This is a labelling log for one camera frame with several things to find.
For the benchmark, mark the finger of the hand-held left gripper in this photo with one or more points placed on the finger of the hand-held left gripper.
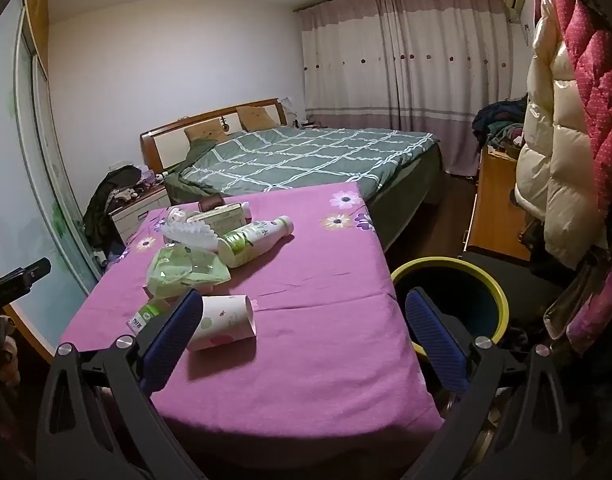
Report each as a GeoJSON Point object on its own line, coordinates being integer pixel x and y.
{"type": "Point", "coordinates": [20, 280]}

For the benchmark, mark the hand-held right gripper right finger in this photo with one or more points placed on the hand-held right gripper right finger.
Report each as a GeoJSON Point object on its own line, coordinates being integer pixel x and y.
{"type": "Point", "coordinates": [436, 340]}

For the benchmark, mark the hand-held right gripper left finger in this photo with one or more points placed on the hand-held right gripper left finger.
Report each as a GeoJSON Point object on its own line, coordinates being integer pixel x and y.
{"type": "Point", "coordinates": [171, 340]}

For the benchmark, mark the floral paper cup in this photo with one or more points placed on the floral paper cup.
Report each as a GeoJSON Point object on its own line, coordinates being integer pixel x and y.
{"type": "Point", "coordinates": [225, 322]}

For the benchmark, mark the green plastic wrapper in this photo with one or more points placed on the green plastic wrapper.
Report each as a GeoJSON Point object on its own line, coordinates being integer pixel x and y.
{"type": "Point", "coordinates": [185, 267]}

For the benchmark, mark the yellow-rimmed dark bin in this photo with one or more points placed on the yellow-rimmed dark bin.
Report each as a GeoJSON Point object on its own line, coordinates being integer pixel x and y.
{"type": "Point", "coordinates": [496, 295]}

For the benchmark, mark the white bottle green label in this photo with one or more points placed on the white bottle green label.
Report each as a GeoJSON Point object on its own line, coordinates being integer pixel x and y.
{"type": "Point", "coordinates": [251, 240]}

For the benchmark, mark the small green-label bottle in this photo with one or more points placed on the small green-label bottle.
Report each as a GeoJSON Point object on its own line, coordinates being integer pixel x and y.
{"type": "Point", "coordinates": [148, 315]}

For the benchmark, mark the sliding wardrobe door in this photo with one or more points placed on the sliding wardrobe door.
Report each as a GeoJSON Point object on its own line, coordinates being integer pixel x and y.
{"type": "Point", "coordinates": [30, 185]}

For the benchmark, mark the clear crumpled plastic tray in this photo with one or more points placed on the clear crumpled plastic tray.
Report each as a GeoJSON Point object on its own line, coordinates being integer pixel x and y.
{"type": "Point", "coordinates": [190, 235]}

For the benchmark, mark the dark clothes heap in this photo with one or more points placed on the dark clothes heap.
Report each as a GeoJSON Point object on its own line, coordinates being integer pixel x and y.
{"type": "Point", "coordinates": [108, 195]}

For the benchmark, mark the pink floral cloth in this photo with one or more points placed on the pink floral cloth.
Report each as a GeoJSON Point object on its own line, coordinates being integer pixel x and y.
{"type": "Point", "coordinates": [311, 310]}

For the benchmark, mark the white nightstand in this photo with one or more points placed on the white nightstand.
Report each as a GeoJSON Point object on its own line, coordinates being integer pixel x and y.
{"type": "Point", "coordinates": [135, 212]}

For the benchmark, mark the small brown box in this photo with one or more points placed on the small brown box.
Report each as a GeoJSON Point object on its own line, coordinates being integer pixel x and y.
{"type": "Point", "coordinates": [211, 202]}

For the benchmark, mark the orange wooden cabinet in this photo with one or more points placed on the orange wooden cabinet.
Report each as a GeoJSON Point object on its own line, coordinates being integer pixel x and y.
{"type": "Point", "coordinates": [496, 200]}

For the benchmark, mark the pink floral garment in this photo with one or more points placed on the pink floral garment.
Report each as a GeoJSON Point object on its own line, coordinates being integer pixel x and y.
{"type": "Point", "coordinates": [598, 305]}

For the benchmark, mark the wooden bed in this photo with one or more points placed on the wooden bed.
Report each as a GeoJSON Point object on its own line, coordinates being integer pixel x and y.
{"type": "Point", "coordinates": [155, 145]}

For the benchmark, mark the tan pillow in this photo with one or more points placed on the tan pillow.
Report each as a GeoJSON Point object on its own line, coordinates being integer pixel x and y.
{"type": "Point", "coordinates": [257, 117]}
{"type": "Point", "coordinates": [205, 133]}

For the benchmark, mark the cream puffer jacket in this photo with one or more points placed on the cream puffer jacket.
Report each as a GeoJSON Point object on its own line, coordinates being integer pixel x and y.
{"type": "Point", "coordinates": [556, 160]}

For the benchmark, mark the green plaid duvet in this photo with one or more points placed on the green plaid duvet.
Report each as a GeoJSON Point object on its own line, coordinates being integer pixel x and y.
{"type": "Point", "coordinates": [311, 155]}

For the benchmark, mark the pile of mixed clothes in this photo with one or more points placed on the pile of mixed clothes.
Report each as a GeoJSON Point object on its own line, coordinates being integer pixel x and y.
{"type": "Point", "coordinates": [501, 120]}

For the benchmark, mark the white and mauve curtain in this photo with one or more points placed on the white and mauve curtain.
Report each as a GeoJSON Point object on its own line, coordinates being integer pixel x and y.
{"type": "Point", "coordinates": [416, 75]}

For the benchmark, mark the red quilted jacket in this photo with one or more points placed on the red quilted jacket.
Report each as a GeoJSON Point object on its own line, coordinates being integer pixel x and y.
{"type": "Point", "coordinates": [596, 85]}

